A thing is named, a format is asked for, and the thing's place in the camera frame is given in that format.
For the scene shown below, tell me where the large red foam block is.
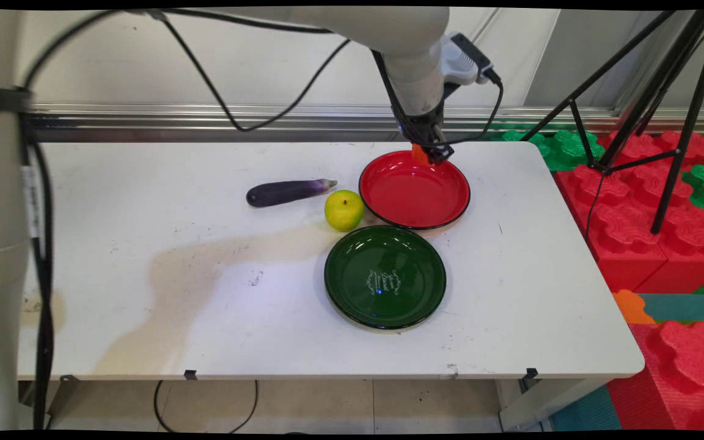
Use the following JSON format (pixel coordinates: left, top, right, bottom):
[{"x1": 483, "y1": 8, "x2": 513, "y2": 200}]
[{"x1": 555, "y1": 130, "x2": 704, "y2": 295}]

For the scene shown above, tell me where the dark green plate with lettering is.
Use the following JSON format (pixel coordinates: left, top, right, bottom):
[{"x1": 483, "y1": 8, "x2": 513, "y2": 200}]
[{"x1": 324, "y1": 225, "x2": 447, "y2": 331}]

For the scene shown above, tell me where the red plate with black rim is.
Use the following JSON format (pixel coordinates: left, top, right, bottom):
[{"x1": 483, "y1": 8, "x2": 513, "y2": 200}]
[{"x1": 358, "y1": 150, "x2": 471, "y2": 231}]

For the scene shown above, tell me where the yellow-green apple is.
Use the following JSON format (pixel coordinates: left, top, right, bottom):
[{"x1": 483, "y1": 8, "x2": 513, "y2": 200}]
[{"x1": 324, "y1": 189, "x2": 365, "y2": 233}]

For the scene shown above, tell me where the black tripod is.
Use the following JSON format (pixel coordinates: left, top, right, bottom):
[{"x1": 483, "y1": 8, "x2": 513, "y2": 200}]
[{"x1": 519, "y1": 9, "x2": 704, "y2": 236}]

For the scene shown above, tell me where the black camera cable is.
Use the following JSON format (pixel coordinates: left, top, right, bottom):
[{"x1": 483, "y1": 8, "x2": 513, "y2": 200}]
[{"x1": 433, "y1": 68, "x2": 505, "y2": 149}]

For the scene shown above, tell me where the orange foam mat piece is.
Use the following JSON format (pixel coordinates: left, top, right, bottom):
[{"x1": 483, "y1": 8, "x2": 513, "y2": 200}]
[{"x1": 611, "y1": 288, "x2": 656, "y2": 325}]

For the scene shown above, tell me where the aluminium wall rail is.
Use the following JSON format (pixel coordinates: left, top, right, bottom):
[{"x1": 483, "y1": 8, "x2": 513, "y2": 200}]
[{"x1": 25, "y1": 103, "x2": 704, "y2": 145}]

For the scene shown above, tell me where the white table leg frame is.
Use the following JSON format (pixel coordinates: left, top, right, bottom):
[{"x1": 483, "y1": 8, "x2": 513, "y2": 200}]
[{"x1": 496, "y1": 378, "x2": 611, "y2": 432}]

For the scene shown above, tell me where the black cable under table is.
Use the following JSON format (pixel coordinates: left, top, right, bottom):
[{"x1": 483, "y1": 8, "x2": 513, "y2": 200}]
[{"x1": 153, "y1": 379, "x2": 260, "y2": 435}]

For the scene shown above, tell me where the teal foam mat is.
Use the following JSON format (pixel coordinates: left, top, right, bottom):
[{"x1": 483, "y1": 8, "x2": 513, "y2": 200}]
[{"x1": 636, "y1": 293, "x2": 704, "y2": 325}]

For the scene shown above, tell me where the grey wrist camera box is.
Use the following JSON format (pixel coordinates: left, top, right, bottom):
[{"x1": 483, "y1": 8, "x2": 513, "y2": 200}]
[{"x1": 441, "y1": 33, "x2": 494, "y2": 86}]

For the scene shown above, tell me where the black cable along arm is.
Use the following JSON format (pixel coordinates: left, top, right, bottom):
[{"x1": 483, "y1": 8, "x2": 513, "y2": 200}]
[{"x1": 19, "y1": 9, "x2": 353, "y2": 430}]

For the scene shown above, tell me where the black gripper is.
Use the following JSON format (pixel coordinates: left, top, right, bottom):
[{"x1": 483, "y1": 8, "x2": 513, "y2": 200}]
[{"x1": 396, "y1": 101, "x2": 455, "y2": 166}]

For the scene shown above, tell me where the purple eggplant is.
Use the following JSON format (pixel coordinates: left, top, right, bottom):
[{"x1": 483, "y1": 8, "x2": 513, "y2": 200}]
[{"x1": 246, "y1": 178, "x2": 339, "y2": 208}]

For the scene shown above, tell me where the black strap on arm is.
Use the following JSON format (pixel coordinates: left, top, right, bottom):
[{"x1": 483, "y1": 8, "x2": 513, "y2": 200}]
[{"x1": 0, "y1": 85, "x2": 33, "y2": 113}]

